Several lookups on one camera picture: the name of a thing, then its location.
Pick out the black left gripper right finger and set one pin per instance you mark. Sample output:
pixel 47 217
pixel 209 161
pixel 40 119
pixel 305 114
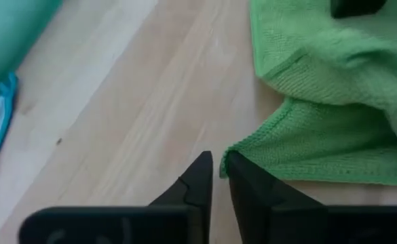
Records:
pixel 279 225

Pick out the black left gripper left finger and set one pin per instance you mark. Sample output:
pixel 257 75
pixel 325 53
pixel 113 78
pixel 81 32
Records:
pixel 171 225

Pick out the teal translucent plastic bin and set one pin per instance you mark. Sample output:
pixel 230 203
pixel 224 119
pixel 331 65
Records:
pixel 8 40

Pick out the bright green microfiber towel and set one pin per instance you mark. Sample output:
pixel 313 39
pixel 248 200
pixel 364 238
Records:
pixel 320 145

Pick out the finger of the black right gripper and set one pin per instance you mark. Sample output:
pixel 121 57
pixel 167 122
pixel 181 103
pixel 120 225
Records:
pixel 354 7

